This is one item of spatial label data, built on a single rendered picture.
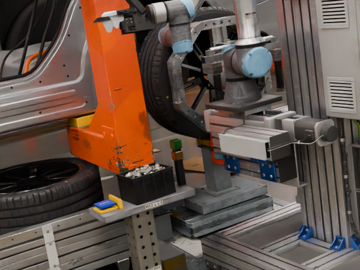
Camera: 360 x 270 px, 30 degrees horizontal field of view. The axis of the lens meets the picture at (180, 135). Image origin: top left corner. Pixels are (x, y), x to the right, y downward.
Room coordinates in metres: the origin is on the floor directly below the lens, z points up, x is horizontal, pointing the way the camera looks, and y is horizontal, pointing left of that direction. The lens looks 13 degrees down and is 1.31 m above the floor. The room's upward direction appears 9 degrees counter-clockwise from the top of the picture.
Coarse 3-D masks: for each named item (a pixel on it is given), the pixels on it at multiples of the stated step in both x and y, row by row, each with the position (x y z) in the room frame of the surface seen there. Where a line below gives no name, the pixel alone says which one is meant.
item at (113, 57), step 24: (96, 0) 2.86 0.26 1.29; (120, 0) 2.91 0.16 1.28; (96, 24) 2.86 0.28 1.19; (96, 48) 2.90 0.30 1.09; (120, 48) 2.89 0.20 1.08; (96, 72) 2.95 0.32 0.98; (120, 72) 2.88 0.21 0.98; (120, 96) 2.87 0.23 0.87; (120, 120) 2.86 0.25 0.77; (144, 120) 2.92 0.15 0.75; (120, 144) 2.86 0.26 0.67; (144, 144) 2.91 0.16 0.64; (120, 168) 2.86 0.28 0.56
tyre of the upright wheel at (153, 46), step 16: (208, 16) 3.29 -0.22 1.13; (224, 16) 3.34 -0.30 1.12; (144, 48) 3.33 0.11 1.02; (160, 48) 3.17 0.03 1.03; (144, 64) 3.28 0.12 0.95; (160, 64) 3.16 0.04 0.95; (144, 80) 3.25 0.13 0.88; (160, 80) 3.15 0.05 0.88; (144, 96) 3.29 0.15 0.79; (160, 96) 3.15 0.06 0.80; (160, 112) 3.21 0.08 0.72; (176, 112) 3.18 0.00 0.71; (176, 128) 3.22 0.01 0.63; (192, 128) 3.21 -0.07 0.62
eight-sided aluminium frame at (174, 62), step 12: (192, 24) 3.20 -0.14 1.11; (204, 24) 3.18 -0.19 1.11; (216, 24) 3.22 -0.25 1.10; (228, 24) 3.25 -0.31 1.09; (192, 36) 3.15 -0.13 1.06; (168, 60) 3.15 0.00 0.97; (180, 60) 3.11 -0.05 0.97; (168, 72) 3.15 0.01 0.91; (180, 72) 3.11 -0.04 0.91; (180, 84) 3.10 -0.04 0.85; (264, 84) 3.33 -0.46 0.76; (180, 96) 3.10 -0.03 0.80; (180, 108) 3.10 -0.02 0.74; (192, 120) 3.14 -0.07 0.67; (204, 120) 3.15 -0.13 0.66
